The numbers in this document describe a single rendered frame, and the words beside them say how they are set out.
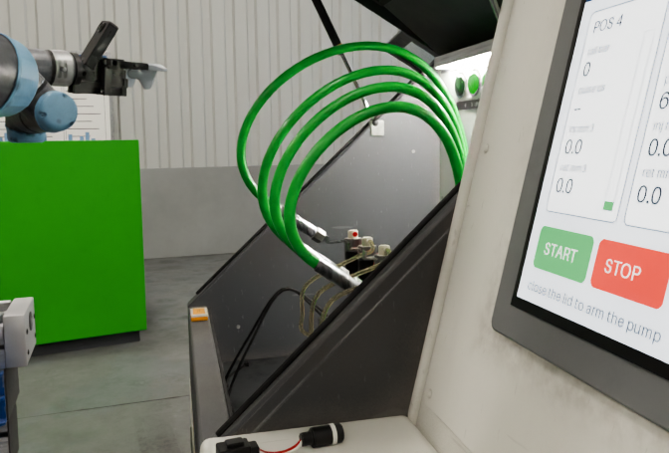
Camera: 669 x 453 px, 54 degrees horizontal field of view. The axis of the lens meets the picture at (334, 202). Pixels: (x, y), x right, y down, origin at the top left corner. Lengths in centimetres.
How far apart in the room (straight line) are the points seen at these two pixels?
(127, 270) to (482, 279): 380
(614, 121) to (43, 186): 390
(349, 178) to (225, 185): 622
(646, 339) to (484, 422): 20
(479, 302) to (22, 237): 377
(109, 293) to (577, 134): 396
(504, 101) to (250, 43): 711
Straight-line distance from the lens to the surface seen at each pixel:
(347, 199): 136
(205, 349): 107
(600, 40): 55
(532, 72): 63
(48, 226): 424
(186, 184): 749
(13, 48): 64
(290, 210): 77
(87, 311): 435
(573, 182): 52
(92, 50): 153
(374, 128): 137
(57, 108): 132
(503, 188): 62
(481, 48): 119
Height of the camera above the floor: 128
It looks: 5 degrees down
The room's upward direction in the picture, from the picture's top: 1 degrees counter-clockwise
